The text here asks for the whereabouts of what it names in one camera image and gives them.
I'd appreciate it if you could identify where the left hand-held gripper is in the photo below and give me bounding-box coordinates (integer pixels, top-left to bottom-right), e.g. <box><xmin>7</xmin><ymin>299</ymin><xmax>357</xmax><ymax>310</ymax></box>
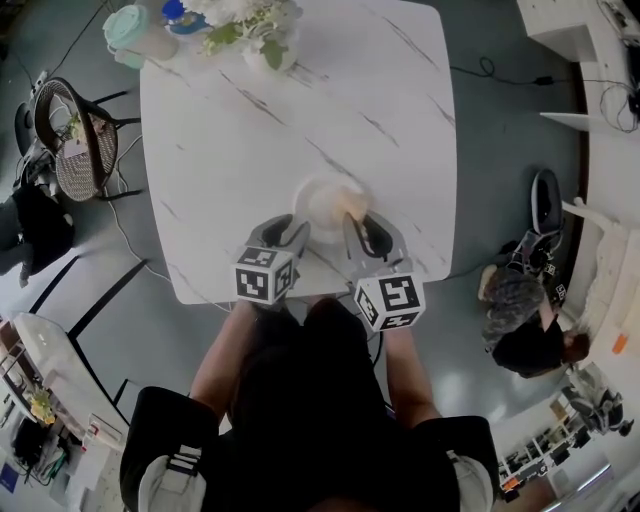
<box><xmin>233</xmin><ymin>213</ymin><xmax>313</xmax><ymax>314</ymax></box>

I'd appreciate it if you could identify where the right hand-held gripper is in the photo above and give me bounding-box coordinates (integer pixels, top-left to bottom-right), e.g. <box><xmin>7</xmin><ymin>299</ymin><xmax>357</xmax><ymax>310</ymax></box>
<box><xmin>341</xmin><ymin>212</ymin><xmax>426</xmax><ymax>332</ymax></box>

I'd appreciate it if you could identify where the cream fluffy brush piece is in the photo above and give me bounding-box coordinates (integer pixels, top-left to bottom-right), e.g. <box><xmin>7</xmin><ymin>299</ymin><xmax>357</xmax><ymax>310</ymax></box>
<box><xmin>337</xmin><ymin>185</ymin><xmax>374</xmax><ymax>222</ymax></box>

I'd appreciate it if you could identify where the white round bowl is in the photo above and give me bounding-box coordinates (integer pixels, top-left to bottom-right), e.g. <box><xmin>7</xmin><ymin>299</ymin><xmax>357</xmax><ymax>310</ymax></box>
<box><xmin>292</xmin><ymin>173</ymin><xmax>375</xmax><ymax>246</ymax></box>

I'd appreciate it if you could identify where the person's right forearm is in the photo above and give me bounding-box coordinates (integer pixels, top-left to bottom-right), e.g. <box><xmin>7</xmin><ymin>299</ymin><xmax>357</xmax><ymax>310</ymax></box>
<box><xmin>380</xmin><ymin>322</ymin><xmax>442</xmax><ymax>432</ymax></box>

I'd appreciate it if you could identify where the person's left forearm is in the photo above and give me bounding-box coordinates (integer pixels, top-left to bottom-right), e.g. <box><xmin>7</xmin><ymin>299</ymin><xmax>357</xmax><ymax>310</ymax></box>
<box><xmin>189</xmin><ymin>299</ymin><xmax>261</xmax><ymax>416</ymax></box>

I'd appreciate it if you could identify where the black open case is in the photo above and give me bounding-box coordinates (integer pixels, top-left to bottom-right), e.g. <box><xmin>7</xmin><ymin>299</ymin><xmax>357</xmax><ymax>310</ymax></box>
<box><xmin>529</xmin><ymin>168</ymin><xmax>566</xmax><ymax>235</ymax></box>

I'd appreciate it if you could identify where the white ceramic vase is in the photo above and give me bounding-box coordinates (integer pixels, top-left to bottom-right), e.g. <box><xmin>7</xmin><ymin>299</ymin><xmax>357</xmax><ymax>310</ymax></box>
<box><xmin>242</xmin><ymin>42</ymin><xmax>300</xmax><ymax>75</ymax></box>

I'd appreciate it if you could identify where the dark wicker chair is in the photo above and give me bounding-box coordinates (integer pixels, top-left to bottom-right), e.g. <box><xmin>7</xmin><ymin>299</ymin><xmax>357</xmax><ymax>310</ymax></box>
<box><xmin>33</xmin><ymin>77</ymin><xmax>144</xmax><ymax>203</ymax></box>

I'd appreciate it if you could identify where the person's black shirt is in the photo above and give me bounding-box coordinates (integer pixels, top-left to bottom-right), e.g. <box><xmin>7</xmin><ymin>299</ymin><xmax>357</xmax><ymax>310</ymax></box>
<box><xmin>119</xmin><ymin>297</ymin><xmax>501</xmax><ymax>512</ymax></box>

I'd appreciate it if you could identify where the white shelf cabinet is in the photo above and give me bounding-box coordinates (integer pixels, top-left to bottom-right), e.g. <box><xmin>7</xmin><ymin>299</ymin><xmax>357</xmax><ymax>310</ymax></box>
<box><xmin>539</xmin><ymin>110</ymin><xmax>640</xmax><ymax>134</ymax></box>

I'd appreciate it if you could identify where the white flower bouquet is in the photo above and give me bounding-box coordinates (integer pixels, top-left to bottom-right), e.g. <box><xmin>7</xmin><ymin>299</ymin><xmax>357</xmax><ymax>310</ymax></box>
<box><xmin>182</xmin><ymin>0</ymin><xmax>304</xmax><ymax>71</ymax></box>

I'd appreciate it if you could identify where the small artificial flower bunch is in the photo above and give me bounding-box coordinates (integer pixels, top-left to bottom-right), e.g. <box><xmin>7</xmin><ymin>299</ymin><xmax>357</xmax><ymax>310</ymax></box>
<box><xmin>58</xmin><ymin>112</ymin><xmax>109</xmax><ymax>157</ymax></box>

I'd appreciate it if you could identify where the white dressing table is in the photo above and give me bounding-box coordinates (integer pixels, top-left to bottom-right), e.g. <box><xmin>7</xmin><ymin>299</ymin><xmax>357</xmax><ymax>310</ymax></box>
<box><xmin>559</xmin><ymin>197</ymin><xmax>640</xmax><ymax>374</ymax></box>

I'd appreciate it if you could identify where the clear bottle with blue cap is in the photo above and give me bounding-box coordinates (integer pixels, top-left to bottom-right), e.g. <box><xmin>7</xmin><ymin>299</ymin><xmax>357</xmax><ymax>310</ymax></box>
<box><xmin>162</xmin><ymin>0</ymin><xmax>211</xmax><ymax>36</ymax></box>

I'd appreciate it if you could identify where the cup with teal lid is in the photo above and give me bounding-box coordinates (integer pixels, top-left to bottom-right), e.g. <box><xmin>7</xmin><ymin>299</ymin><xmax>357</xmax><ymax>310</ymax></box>
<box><xmin>102</xmin><ymin>3</ymin><xmax>180</xmax><ymax>70</ymax></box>

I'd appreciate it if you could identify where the white desk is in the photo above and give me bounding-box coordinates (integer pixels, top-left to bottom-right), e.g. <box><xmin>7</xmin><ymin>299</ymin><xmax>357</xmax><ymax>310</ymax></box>
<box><xmin>516</xmin><ymin>0</ymin><xmax>640</xmax><ymax>114</ymax></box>

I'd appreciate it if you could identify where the yellow flower bunch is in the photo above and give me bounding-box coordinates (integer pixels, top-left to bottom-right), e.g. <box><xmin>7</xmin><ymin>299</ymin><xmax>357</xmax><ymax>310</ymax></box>
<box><xmin>28</xmin><ymin>387</ymin><xmax>57</xmax><ymax>427</ymax></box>

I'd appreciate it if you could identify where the white floor cable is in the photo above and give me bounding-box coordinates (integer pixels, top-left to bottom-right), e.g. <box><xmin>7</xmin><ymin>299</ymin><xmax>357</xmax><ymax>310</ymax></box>
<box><xmin>102</xmin><ymin>133</ymin><xmax>174</xmax><ymax>284</ymax></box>

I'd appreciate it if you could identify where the black power adapter with cable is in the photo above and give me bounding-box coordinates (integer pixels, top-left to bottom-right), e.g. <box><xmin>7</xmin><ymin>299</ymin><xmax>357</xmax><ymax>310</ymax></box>
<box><xmin>449</xmin><ymin>55</ymin><xmax>571</xmax><ymax>89</ymax></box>

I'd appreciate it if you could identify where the white shoulder strap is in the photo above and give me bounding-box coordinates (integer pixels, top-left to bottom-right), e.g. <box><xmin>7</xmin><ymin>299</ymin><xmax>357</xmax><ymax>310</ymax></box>
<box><xmin>443</xmin><ymin>448</ymin><xmax>495</xmax><ymax>512</ymax></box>
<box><xmin>138</xmin><ymin>443</ymin><xmax>207</xmax><ymax>512</ymax></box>

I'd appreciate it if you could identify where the black device with cables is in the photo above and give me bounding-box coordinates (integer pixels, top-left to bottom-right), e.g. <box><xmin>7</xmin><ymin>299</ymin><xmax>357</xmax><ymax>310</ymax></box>
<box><xmin>623</xmin><ymin>29</ymin><xmax>640</xmax><ymax>117</ymax></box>

